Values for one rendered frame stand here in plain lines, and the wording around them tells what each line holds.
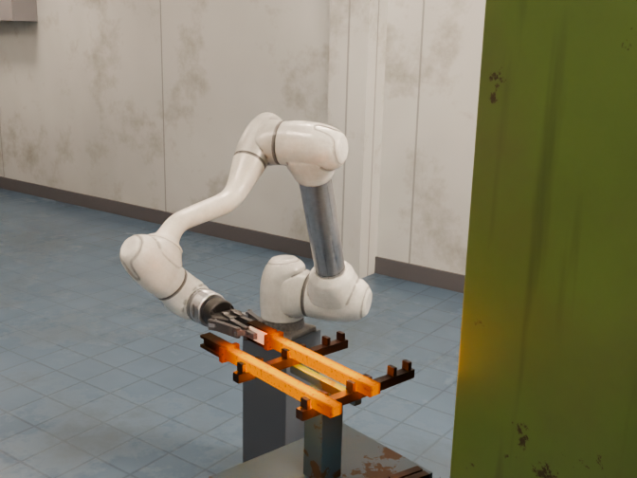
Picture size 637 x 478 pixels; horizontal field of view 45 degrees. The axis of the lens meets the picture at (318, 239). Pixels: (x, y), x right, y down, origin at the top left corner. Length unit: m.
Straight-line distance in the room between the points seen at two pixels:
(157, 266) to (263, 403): 1.02
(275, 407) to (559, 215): 1.74
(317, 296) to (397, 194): 2.82
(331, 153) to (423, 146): 3.00
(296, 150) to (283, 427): 1.04
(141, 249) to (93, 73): 5.48
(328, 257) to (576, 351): 1.35
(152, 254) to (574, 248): 1.07
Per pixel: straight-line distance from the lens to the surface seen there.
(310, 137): 2.23
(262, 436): 2.89
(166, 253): 1.97
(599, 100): 1.19
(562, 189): 1.24
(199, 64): 6.37
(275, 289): 2.67
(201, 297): 1.98
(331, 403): 1.50
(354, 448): 1.91
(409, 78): 5.22
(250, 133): 2.32
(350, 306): 2.58
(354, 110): 5.19
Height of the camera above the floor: 1.63
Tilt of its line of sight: 15 degrees down
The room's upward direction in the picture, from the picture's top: 1 degrees clockwise
